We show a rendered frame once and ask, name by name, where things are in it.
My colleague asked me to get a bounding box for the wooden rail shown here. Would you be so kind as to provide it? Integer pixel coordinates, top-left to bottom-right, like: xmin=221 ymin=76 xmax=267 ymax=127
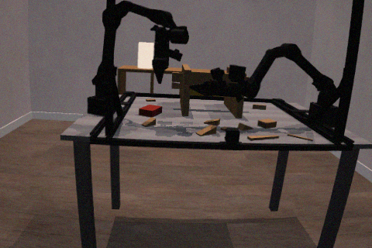
xmin=172 ymin=71 xmax=232 ymax=85

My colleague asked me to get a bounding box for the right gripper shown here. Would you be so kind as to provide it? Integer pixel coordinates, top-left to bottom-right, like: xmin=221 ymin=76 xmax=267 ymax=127
xmin=189 ymin=79 xmax=229 ymax=97

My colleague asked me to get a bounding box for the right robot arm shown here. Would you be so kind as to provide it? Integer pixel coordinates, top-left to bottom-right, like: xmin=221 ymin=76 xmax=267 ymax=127
xmin=210 ymin=43 xmax=336 ymax=106

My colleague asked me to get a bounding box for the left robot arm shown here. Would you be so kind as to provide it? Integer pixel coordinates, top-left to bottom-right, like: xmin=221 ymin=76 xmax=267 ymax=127
xmin=91 ymin=0 xmax=189 ymax=99

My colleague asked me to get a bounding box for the tan wooden board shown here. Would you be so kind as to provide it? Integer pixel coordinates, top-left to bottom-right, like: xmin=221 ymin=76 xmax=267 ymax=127
xmin=224 ymin=95 xmax=244 ymax=119
xmin=180 ymin=64 xmax=191 ymax=116

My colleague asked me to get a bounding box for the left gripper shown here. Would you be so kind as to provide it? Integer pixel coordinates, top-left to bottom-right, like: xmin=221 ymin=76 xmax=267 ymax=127
xmin=152 ymin=43 xmax=169 ymax=84

